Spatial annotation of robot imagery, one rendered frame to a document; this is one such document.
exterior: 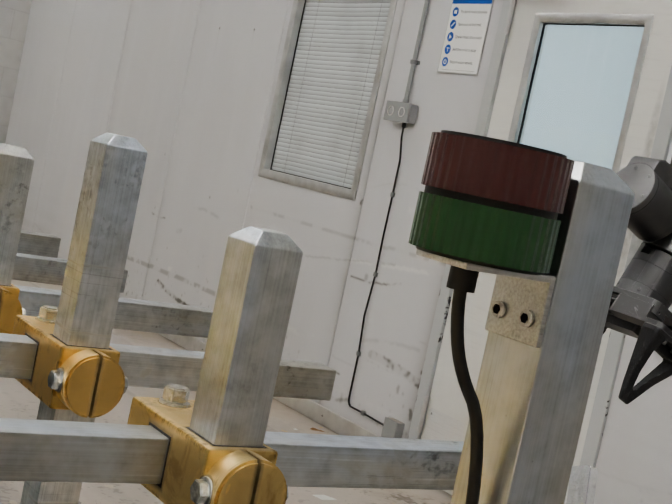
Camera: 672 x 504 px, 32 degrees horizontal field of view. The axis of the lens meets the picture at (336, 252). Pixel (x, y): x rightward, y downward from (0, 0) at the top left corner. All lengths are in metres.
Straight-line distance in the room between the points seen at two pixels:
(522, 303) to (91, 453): 0.33
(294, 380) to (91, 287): 0.25
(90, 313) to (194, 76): 5.93
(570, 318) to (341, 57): 5.16
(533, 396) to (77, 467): 0.33
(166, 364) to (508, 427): 0.55
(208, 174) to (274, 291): 5.77
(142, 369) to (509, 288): 0.55
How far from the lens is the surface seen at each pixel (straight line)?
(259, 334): 0.72
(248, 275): 0.71
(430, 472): 0.88
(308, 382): 1.11
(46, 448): 0.73
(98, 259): 0.94
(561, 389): 0.52
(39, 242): 1.77
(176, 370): 1.04
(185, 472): 0.74
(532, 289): 0.51
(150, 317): 1.29
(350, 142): 5.44
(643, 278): 1.22
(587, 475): 0.63
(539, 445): 0.52
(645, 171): 1.20
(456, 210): 0.47
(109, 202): 0.93
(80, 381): 0.92
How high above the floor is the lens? 1.15
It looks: 4 degrees down
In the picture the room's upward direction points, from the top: 12 degrees clockwise
